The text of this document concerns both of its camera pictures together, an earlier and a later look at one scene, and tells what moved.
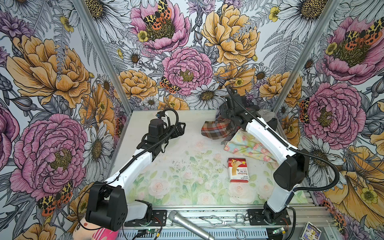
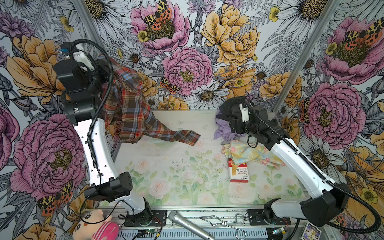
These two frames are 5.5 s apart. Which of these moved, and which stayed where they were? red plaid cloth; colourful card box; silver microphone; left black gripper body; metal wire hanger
Moved: red plaid cloth; left black gripper body
Stayed: metal wire hanger; silver microphone; colourful card box
